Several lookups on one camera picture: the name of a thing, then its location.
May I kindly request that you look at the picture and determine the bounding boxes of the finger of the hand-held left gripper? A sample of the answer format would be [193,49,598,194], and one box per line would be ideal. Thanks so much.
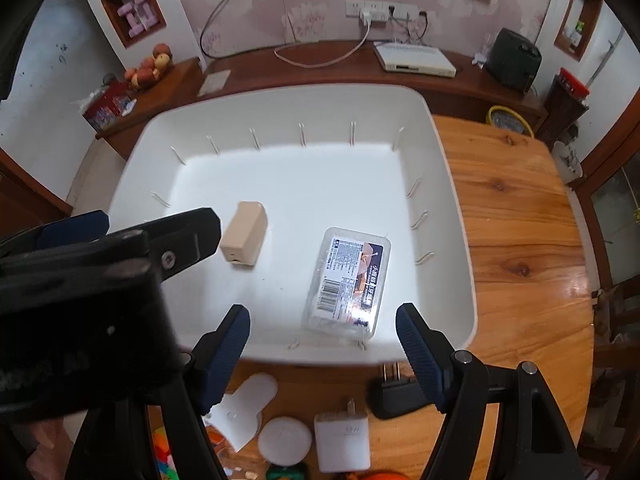
[0,210,111,261]
[107,206,222,286]

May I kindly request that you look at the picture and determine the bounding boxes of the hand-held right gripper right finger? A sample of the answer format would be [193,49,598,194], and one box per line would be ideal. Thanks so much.
[395,302,586,480]

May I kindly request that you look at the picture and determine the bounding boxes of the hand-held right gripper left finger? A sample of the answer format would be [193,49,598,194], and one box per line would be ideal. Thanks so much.
[72,304,251,480]

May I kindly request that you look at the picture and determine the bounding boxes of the white plastic gadget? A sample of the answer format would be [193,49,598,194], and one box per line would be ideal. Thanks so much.
[207,374,279,452]

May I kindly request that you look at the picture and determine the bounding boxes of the white wall charger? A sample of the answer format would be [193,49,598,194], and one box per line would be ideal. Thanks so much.
[314,397,372,473]

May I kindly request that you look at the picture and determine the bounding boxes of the white plastic bin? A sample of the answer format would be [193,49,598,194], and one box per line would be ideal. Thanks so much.
[107,83,480,366]

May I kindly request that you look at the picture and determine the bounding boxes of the colourful puzzle cube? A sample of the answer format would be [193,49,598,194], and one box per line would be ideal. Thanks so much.
[150,427,181,480]

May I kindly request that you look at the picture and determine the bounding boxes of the beige rectangular block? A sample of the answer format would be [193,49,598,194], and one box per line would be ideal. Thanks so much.
[220,201,267,267]

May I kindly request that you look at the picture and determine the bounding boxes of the brown wooden furniture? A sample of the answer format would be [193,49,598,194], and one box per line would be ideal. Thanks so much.
[0,147,73,233]

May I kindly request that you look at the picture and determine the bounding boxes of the clear labelled plastic box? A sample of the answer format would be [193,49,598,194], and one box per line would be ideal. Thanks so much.
[301,227,392,342]

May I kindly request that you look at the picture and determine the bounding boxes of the white round disc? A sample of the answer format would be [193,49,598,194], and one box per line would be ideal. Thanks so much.
[257,416,313,463]

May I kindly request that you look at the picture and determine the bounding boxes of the red printed carton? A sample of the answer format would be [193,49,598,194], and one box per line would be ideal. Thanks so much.
[82,82,138,131]

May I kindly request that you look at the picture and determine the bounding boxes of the green plastic item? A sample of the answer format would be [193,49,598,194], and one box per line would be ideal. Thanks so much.
[265,464,307,480]

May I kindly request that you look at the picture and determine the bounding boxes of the white paper sheet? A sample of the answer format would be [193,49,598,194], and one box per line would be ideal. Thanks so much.
[196,70,232,97]

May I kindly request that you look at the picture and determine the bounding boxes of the pile of fruit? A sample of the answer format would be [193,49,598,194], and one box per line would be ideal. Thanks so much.
[123,43,173,91]

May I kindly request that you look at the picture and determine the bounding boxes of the pink dumbbells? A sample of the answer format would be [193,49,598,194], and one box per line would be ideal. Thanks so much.
[116,0,156,36]

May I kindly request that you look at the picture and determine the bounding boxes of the glass door cabinet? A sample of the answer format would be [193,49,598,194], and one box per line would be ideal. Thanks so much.
[570,110,640,291]

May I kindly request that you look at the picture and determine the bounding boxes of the yellow rimmed bucket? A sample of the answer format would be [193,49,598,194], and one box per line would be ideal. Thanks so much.
[487,105,536,140]

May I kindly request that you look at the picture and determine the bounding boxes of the white set-top box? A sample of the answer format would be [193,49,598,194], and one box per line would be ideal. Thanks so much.
[374,41,457,78]

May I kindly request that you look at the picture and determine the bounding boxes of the dark green radio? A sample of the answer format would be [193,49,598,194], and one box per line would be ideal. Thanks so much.
[487,28,543,93]

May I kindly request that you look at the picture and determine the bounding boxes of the red container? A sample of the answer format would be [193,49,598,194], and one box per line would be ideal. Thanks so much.
[559,67,591,97]

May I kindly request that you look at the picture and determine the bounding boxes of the grey curved rod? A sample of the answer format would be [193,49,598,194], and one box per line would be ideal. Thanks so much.
[585,27,626,91]

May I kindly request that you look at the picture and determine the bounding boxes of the black wall charger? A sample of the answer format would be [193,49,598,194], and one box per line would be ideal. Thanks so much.
[369,362,431,421]

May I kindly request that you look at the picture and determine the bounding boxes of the black television cable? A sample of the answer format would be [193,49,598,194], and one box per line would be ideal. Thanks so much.
[200,0,251,61]

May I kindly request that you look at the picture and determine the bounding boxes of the white wall shelf unit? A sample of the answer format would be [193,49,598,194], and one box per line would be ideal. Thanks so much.
[75,0,206,68]
[537,0,606,63]

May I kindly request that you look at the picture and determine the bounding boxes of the white wall sockets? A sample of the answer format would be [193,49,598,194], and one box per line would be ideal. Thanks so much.
[346,0,428,23]

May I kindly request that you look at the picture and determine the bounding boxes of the white charger cable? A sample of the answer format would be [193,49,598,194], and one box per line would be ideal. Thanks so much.
[274,10,373,67]

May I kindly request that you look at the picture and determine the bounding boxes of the black socket cables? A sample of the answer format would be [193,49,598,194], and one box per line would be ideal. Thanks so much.
[390,7,430,43]

